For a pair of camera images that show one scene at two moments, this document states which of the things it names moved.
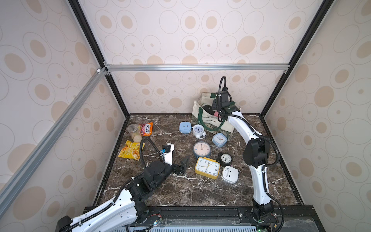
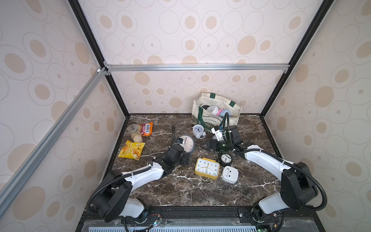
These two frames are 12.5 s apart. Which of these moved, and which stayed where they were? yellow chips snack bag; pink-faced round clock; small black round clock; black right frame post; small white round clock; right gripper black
Moved: pink-faced round clock; right gripper black
Stayed: small white round clock; black right frame post; yellow chips snack bag; small black round clock
